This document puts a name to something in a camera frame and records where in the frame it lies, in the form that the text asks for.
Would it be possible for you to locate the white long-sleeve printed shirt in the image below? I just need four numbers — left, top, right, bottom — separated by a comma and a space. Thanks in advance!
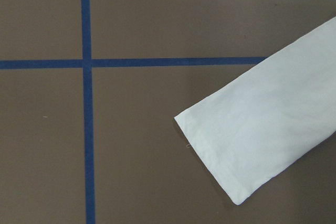
175, 19, 335, 205

